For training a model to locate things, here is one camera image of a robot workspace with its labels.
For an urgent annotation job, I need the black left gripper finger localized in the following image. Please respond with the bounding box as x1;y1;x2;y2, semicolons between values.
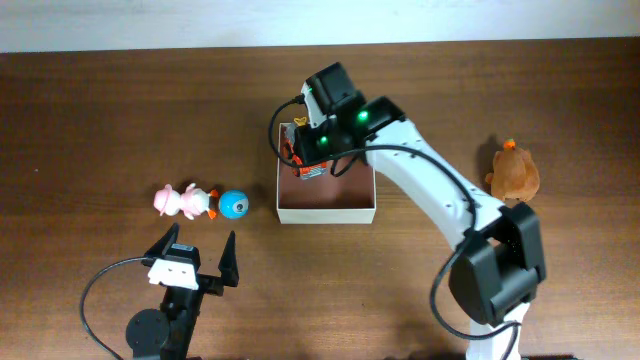
218;231;239;287
144;223;180;258

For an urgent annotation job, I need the red grey toy fire truck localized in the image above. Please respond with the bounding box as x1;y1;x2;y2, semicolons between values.
280;117;327;180

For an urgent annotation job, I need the brown plush toy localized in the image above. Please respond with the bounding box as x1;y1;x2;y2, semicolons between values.
485;139;540;202

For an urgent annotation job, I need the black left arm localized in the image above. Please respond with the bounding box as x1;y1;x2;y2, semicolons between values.
125;224;239;360

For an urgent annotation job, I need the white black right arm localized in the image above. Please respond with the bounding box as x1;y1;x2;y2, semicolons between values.
293;63;546;359

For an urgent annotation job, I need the pink white duck toy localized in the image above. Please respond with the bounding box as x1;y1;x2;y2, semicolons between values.
153;183;219;220

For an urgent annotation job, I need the blue ball toy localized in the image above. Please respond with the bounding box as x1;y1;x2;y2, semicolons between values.
218;190;249;219

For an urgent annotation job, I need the white cardboard box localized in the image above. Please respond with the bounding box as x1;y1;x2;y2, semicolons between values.
276;122;377;225

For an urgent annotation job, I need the black right camera cable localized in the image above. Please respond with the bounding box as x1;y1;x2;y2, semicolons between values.
267;95;524;360

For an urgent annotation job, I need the black camera cable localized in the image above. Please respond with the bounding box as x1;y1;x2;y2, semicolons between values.
79;256;154;360
267;95;524;360

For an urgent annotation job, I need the black left camera cable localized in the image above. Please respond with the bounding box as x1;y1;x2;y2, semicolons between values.
79;256;154;360

